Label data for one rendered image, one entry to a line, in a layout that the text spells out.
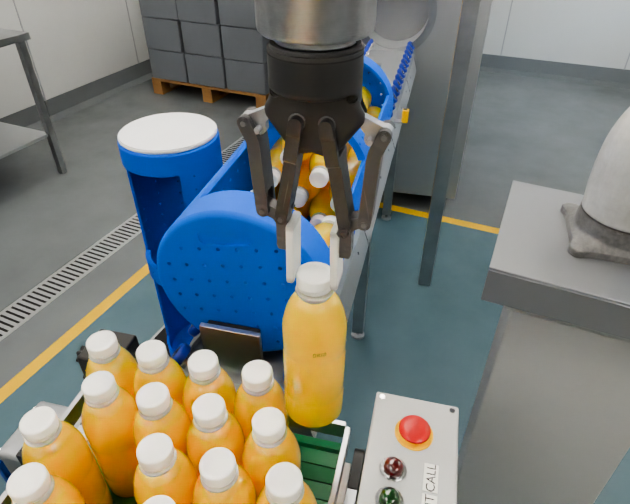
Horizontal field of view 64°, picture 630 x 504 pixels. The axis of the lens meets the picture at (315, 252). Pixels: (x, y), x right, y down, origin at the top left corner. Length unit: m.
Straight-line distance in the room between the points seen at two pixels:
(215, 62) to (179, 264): 3.91
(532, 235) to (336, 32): 0.74
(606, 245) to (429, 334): 1.38
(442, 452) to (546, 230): 0.57
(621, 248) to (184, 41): 4.21
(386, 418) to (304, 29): 0.44
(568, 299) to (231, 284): 0.56
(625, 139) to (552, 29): 4.90
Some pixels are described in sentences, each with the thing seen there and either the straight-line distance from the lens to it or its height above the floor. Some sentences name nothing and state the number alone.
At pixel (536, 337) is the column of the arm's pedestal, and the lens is 1.07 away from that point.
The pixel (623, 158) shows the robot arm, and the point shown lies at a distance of 0.97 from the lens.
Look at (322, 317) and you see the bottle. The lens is 0.52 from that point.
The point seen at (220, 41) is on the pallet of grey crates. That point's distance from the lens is 4.58.
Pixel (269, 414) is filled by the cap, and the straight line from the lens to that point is 0.62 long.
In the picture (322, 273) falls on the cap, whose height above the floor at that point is 1.29.
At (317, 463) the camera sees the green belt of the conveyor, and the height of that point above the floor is 0.90.
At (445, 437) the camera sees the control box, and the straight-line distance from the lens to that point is 0.63.
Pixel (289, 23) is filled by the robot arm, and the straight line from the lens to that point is 0.37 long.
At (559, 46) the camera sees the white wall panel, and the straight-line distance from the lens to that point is 5.87.
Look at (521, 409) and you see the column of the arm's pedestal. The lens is 1.22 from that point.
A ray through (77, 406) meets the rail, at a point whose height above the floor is 0.97.
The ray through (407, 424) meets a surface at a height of 1.11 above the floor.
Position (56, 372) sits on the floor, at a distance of 2.35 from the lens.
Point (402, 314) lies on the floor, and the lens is 2.37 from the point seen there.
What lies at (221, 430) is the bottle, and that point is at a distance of 0.65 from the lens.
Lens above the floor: 1.61
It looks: 36 degrees down
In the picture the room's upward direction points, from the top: straight up
